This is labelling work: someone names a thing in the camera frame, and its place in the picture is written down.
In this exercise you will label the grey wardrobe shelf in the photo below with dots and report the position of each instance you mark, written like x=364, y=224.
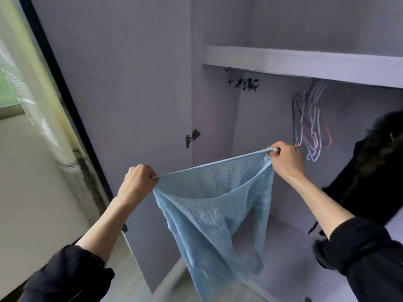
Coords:
x=302, y=63

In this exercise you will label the person's left hand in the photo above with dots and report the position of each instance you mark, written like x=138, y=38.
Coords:
x=138, y=184

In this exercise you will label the black fur-trimmed jacket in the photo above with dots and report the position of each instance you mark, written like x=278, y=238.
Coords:
x=371, y=179

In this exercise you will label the bunch of pastel hangers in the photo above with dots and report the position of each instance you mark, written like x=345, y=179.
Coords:
x=312, y=122

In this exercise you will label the person's right hand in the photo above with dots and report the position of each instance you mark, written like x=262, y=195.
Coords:
x=286, y=161

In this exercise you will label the person's right forearm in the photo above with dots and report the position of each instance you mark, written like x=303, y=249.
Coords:
x=324, y=207

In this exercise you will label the light blue knit sweater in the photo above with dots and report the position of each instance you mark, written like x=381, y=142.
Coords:
x=208, y=210

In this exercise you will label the cluster of metal clips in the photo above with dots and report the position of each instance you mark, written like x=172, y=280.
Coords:
x=249, y=83

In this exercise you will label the light grey wardrobe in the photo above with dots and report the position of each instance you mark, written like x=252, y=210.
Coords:
x=126, y=72

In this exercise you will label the person's left forearm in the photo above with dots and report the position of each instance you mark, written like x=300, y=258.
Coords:
x=104, y=229

